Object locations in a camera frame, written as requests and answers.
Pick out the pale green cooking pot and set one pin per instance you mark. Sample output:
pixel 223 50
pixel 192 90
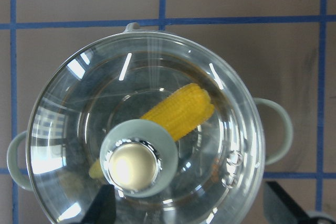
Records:
pixel 278 129

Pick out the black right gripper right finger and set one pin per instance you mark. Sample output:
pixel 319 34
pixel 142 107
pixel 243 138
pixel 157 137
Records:
pixel 279 206

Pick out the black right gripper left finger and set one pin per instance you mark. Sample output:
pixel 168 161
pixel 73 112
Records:
pixel 103 208

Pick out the yellow corn cob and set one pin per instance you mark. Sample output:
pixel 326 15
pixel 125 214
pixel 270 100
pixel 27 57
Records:
pixel 181 112

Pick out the glass pot lid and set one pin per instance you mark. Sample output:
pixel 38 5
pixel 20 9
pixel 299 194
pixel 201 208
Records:
pixel 144 134

